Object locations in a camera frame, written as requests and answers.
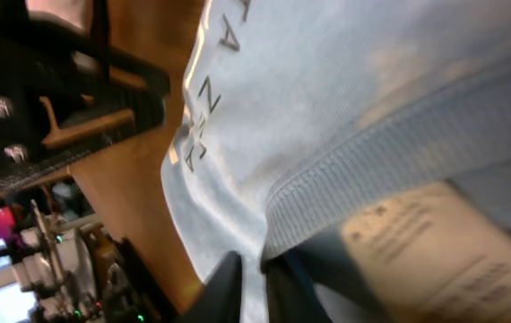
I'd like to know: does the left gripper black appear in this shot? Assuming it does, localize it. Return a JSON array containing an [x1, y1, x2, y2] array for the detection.
[[0, 0, 170, 192]]

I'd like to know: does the background lab equipment clutter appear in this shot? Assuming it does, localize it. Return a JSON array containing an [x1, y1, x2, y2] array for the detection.
[[0, 183, 178, 322]]

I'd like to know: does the light blue t-shirt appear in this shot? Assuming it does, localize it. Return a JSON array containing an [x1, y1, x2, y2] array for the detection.
[[161, 0, 511, 322]]

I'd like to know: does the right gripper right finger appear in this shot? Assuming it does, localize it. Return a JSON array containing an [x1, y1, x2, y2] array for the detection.
[[260, 250, 390, 323]]

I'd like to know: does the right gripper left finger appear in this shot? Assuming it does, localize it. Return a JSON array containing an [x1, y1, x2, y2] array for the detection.
[[176, 251, 243, 323]]

